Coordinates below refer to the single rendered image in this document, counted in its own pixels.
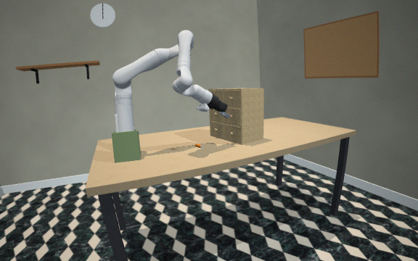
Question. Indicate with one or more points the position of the small wooden chest of drawers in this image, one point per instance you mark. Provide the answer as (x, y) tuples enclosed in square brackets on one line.
[(252, 113)]

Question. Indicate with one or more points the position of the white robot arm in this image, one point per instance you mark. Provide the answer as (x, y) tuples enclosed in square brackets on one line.
[(124, 120)]

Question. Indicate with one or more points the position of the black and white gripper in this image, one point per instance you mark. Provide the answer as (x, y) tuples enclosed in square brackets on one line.
[(209, 100)]

